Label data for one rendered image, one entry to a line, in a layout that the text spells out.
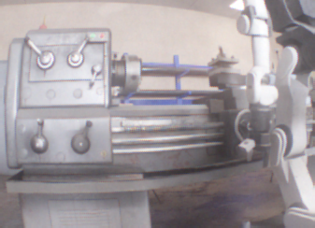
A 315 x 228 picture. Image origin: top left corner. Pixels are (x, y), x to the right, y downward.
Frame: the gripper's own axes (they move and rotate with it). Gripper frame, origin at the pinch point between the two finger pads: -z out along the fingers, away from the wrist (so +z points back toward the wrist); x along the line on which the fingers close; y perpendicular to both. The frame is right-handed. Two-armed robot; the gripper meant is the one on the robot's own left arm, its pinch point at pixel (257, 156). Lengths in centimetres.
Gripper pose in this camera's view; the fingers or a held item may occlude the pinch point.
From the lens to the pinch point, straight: 98.2
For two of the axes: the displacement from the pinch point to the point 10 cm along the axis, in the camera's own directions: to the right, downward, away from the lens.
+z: 0.1, -10.0, -0.9
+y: -9.5, 0.2, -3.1
